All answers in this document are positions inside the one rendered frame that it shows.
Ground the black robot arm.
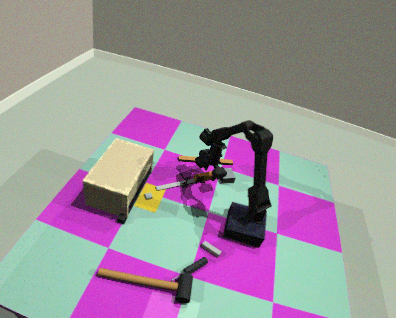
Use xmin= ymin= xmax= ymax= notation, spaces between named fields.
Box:
xmin=195 ymin=120 xmax=273 ymax=225

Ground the beige low cabinet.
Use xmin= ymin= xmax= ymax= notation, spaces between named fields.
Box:
xmin=83 ymin=138 xmax=166 ymax=225

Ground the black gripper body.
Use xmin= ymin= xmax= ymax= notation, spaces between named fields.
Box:
xmin=199 ymin=149 xmax=227 ymax=178

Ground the brown cylinder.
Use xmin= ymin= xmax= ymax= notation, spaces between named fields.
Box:
xmin=155 ymin=171 xmax=213 ymax=191

